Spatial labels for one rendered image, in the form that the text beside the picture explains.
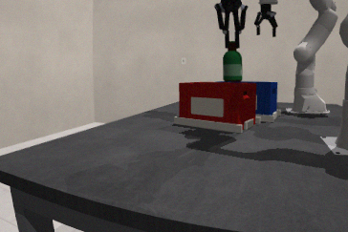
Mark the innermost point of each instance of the red plastic crate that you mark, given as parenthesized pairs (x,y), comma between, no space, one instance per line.
(220,101)

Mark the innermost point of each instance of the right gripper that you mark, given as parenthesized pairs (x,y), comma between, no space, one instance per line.
(270,18)

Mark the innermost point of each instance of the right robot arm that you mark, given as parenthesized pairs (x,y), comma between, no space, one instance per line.
(306,99)

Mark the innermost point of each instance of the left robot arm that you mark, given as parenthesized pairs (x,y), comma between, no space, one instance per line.
(342,138)

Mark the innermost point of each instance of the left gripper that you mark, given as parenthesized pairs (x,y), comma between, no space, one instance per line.
(231,6)

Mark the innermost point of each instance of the green bottle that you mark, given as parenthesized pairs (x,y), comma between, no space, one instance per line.
(232,64)

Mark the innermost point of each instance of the blue plastic crate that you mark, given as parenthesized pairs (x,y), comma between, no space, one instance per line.
(266,102)

